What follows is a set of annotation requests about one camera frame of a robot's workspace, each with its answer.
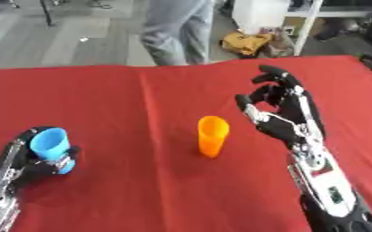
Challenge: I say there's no white shelf frame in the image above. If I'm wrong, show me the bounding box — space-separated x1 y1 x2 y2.
282 0 372 57

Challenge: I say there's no person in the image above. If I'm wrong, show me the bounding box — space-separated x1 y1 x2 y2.
138 0 218 67

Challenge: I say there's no white box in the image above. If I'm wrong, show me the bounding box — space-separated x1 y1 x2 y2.
230 0 294 35

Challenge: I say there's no blue plastic cup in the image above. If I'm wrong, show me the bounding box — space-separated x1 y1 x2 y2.
28 127 77 175

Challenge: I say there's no yellow bag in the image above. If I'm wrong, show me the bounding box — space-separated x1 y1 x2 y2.
219 31 277 58

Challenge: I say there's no orange plastic cup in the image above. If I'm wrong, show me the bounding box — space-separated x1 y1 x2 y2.
195 115 232 160

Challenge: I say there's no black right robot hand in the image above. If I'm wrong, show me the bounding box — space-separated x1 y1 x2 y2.
233 64 328 150

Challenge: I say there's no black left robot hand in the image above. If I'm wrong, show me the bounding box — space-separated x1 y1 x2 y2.
0 125 83 189

